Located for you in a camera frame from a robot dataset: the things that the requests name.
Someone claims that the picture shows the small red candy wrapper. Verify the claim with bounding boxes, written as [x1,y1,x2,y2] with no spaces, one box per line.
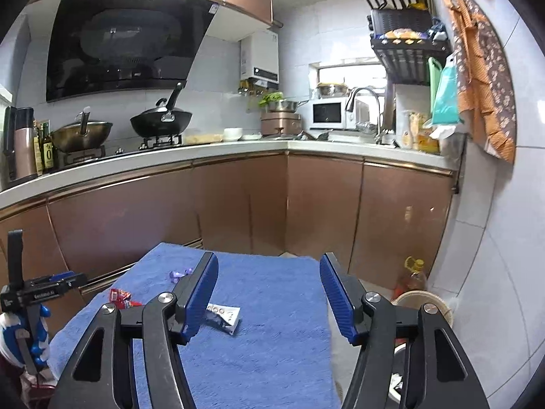
[109,288,142,310]

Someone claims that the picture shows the white wrapper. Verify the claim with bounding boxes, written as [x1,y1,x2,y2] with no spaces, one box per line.
[204,303,241,336]

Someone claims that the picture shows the beige trash bin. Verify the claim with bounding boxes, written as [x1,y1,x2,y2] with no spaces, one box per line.
[392,290,454,326]

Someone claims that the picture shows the white trash bin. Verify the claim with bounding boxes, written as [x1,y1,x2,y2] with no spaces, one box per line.
[388,344,406,404]

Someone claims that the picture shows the blue gloved hand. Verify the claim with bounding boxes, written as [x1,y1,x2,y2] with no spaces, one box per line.
[1,305,51,376]

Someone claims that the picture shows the purple wrapper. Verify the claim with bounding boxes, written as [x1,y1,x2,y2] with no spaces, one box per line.
[169,268,193,284]

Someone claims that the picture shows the cooking oil bottle floor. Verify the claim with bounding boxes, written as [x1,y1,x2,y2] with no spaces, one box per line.
[393,256,427,299]

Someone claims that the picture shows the brown thermos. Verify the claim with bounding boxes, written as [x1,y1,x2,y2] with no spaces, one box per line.
[14,107,38,181]

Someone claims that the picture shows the blue towel mat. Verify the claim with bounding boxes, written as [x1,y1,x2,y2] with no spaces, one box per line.
[48,243,340,408]

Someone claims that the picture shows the olive oil bottle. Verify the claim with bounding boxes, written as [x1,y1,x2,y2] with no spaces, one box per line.
[42,122,55,173]

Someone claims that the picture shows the brown base cabinets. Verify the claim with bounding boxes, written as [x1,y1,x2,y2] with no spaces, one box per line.
[1,151,454,290]

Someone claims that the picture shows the golden steel wok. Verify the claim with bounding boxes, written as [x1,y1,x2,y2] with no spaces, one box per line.
[51,106,113,153]

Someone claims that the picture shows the black wok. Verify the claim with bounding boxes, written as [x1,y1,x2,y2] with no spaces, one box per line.
[130,82,192,138]

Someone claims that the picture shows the yellow oil bottle counter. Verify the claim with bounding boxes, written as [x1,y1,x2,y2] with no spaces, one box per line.
[411,113,440,154]

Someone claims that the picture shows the chrome faucet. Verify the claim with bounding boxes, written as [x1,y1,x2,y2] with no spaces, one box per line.
[345,87,382,144]

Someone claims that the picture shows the white bowl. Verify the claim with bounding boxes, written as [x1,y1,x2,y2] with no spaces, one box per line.
[223,127,243,141]

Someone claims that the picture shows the black range hood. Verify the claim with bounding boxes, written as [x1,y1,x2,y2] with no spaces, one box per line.
[45,0,218,102]

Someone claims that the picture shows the white microwave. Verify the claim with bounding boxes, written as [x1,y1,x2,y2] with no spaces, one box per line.
[301,97,351,130]

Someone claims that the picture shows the brown rice cooker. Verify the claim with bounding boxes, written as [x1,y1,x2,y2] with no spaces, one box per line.
[261,112,302,136]

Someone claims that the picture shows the teal plastic bag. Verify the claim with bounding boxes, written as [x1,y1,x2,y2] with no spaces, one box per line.
[431,54,460,126]

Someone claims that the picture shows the steel pot on microwave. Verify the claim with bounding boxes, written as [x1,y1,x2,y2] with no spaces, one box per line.
[316,83,349,98]

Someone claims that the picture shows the steel pot with greens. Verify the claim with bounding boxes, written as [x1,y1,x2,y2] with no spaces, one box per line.
[259,91,309,113]

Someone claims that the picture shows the green cutting board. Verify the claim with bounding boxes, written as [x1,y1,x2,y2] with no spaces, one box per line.
[428,56,442,111]

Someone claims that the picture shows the orange brown apron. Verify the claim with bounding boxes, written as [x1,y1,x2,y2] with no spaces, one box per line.
[442,0,516,164]

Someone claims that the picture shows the white water heater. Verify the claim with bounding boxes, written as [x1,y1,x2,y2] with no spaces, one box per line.
[240,31,279,84]

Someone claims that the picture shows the black dish rack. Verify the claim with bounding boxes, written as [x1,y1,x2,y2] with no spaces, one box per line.
[365,0,451,86]

